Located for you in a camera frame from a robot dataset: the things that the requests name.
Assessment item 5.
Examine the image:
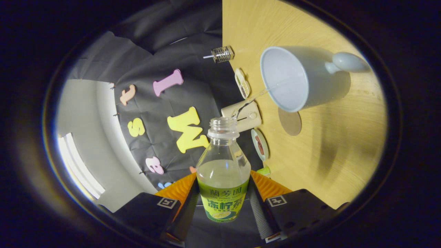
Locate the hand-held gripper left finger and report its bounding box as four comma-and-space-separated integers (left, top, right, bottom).
112, 172, 200, 247

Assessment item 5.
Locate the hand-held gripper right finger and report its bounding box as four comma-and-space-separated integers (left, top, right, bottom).
249, 170, 340, 244

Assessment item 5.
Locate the clear juice bottle green label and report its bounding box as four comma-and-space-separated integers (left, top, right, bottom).
196, 117, 251, 223

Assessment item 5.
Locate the round brown coaster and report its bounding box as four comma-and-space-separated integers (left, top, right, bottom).
278, 107, 302, 136

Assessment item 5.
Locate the pale blue cup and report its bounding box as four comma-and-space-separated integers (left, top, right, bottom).
260, 46, 371, 113

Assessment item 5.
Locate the pale green plate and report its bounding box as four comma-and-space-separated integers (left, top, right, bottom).
251, 128, 269, 162

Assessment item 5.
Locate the white toaster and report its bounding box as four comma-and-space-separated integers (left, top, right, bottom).
221, 101, 262, 133

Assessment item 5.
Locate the long ceiling light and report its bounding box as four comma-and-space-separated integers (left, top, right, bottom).
57, 133, 105, 200

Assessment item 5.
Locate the wooden table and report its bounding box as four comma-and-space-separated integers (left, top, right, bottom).
222, 0, 388, 210

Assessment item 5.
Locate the white divided tray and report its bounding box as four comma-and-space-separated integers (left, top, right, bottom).
235, 68, 251, 100

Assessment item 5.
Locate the black backdrop cloth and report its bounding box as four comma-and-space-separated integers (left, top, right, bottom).
71, 0, 273, 247

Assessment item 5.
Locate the clear wire-patterned holder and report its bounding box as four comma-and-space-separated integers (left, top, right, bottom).
212, 46, 235, 63

